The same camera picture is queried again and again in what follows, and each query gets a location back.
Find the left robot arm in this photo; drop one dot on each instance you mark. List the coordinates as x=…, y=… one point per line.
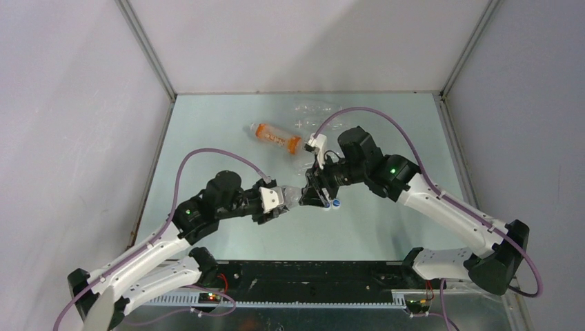
x=169, y=258

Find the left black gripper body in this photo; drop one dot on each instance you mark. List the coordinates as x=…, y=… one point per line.
x=251, y=207

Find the clear bottle second row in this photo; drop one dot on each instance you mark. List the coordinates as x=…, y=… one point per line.
x=308, y=124

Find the orange labelled bottle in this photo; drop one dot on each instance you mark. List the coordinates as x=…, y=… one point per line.
x=268, y=133

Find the left electronics board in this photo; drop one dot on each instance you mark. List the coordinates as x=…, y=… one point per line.
x=209, y=298

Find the electronics board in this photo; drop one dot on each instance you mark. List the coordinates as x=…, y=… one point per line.
x=418, y=307
x=209, y=298

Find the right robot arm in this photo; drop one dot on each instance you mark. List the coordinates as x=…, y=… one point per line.
x=493, y=249

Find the clear bottle far top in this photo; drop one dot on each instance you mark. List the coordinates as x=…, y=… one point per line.
x=316, y=108

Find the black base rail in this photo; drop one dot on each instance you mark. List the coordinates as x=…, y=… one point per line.
x=320, y=282

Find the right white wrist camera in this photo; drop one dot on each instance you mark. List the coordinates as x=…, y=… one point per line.
x=316, y=144

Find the right electronics board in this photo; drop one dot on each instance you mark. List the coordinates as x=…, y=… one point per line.
x=418, y=307

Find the small clear bottle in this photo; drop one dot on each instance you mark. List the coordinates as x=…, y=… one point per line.
x=292, y=196

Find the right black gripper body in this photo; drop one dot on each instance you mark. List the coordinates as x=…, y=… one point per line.
x=334, y=175

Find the clear bottle middle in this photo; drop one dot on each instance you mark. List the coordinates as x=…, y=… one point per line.
x=302, y=162

